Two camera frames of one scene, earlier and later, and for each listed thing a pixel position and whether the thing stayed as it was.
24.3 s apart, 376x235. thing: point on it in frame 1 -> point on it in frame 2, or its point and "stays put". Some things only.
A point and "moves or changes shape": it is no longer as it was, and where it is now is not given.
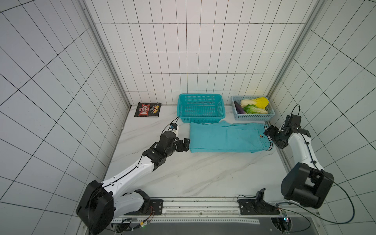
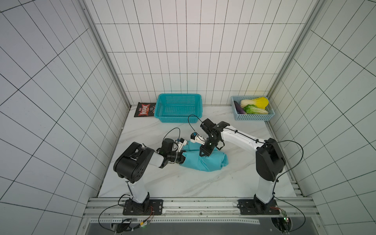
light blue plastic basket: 246,107 stays put
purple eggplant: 239,109 stays put
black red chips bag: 145,109 stays put
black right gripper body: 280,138 -> 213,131
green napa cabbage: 253,109 stays put
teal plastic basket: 200,108 -> 178,107
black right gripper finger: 270,131 -> 206,150
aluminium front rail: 213,211 stays put
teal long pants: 224,136 moves or changes shape
